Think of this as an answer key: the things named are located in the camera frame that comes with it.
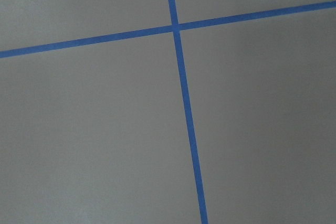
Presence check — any crossing blue tape strip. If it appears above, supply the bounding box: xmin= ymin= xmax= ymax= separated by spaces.
xmin=168 ymin=0 xmax=208 ymax=223

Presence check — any long blue tape strip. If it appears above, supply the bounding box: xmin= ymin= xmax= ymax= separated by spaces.
xmin=1 ymin=1 xmax=335 ymax=58

